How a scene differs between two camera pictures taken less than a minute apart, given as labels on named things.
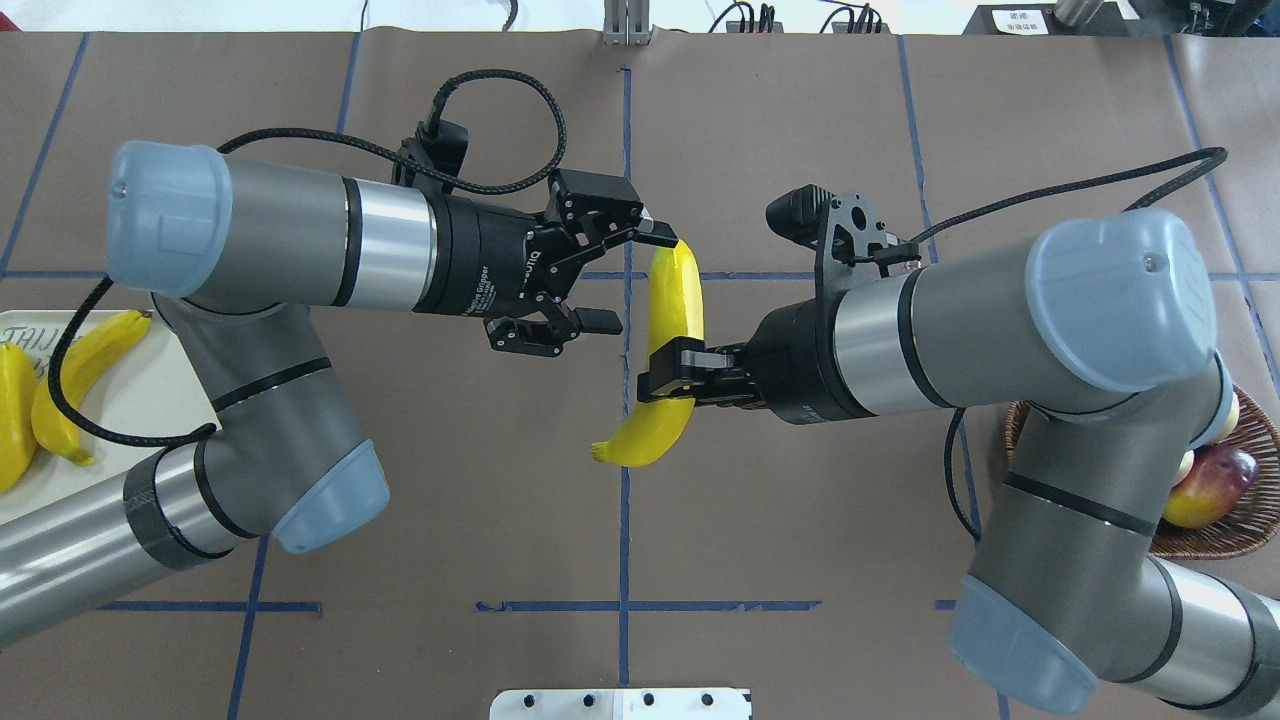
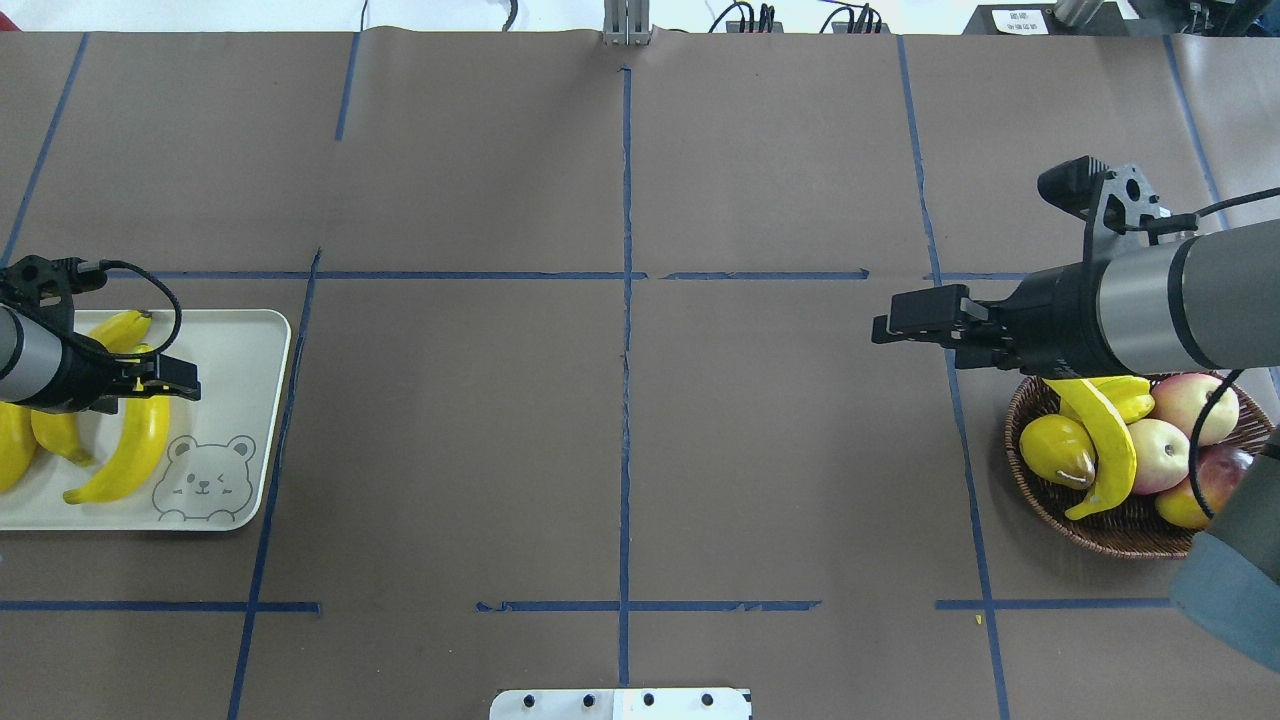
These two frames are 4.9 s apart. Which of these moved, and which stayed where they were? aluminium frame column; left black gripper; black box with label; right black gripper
Moved: right black gripper; left black gripper
Stayed: black box with label; aluminium frame column
